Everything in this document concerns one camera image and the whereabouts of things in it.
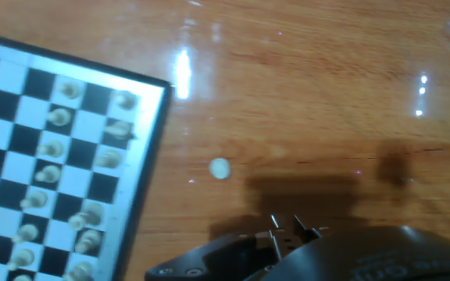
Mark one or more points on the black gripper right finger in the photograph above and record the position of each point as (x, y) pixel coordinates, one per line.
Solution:
(307, 233)

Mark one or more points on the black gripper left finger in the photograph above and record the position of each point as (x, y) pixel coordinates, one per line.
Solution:
(209, 259)

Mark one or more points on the black and white chessboard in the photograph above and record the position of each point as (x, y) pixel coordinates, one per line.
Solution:
(18, 113)

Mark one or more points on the white chess bishop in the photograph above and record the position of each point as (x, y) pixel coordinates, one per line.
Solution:
(88, 240)
(109, 158)

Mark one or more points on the white chess knight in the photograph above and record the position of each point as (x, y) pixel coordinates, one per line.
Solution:
(118, 130)
(78, 270)

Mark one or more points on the white chess rook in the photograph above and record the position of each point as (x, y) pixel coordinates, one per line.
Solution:
(124, 99)

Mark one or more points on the white chess pawn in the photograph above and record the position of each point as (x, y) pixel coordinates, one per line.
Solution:
(26, 233)
(34, 199)
(22, 278)
(70, 90)
(59, 116)
(48, 174)
(21, 258)
(51, 148)

